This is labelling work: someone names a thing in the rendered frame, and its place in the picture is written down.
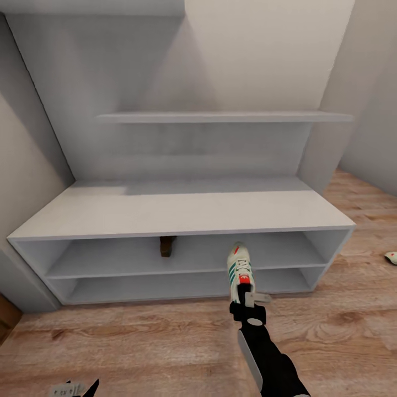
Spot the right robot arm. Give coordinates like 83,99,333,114
229,292,312,397

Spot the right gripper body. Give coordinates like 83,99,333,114
233,303,266,325

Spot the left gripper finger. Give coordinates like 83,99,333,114
83,379,100,397

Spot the sandal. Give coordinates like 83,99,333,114
160,235,177,257

